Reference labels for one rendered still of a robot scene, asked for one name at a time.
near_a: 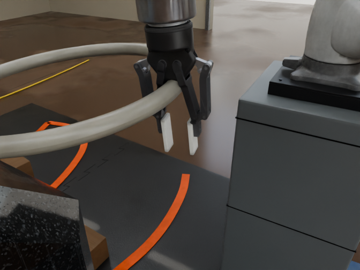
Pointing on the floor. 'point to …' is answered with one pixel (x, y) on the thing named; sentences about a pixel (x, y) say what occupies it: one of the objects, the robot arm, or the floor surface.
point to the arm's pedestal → (292, 184)
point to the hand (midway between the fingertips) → (179, 135)
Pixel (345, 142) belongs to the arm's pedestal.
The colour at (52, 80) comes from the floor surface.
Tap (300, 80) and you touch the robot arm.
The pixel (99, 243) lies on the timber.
